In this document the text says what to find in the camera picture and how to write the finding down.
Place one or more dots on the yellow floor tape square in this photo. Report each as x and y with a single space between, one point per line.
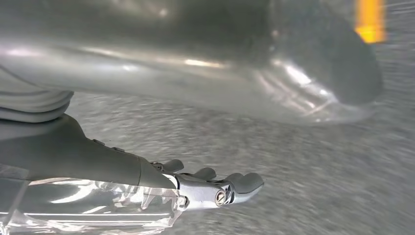
369 22

